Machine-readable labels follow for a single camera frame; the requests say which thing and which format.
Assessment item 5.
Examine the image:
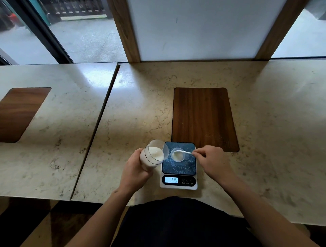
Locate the person's right forearm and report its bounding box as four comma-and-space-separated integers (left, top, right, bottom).
219, 175, 320, 247

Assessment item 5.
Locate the dark wooden inlay panel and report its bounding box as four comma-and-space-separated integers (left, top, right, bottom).
171, 88, 240, 153
0, 88, 51, 143

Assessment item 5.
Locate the dark outdoor railing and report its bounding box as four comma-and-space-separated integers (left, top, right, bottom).
40, 0, 113, 21

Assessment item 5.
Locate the clear cup with white powder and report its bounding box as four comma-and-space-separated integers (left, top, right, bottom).
140, 139, 170, 171

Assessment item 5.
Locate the person's right hand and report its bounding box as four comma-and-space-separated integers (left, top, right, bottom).
192, 146, 236, 184

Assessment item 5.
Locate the wooden divider post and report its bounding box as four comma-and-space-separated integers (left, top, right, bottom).
255, 0, 309, 61
107, 0, 141, 63

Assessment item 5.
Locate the person's left hand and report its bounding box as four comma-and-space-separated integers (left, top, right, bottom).
118, 148, 154, 195

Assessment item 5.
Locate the white divider panel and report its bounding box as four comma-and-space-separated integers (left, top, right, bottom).
126, 0, 287, 62

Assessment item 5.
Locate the person's black shirt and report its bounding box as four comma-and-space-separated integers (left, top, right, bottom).
111, 196, 263, 247

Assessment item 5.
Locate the small clear plastic cup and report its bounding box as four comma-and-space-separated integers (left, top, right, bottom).
170, 148, 190, 163

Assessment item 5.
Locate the black window frame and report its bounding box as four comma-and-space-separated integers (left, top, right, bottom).
0, 0, 74, 66

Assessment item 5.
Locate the digital kitchen scale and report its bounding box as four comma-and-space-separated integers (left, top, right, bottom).
160, 142, 198, 190

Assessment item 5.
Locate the person's left forearm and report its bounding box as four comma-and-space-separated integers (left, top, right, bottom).
65, 184, 133, 247

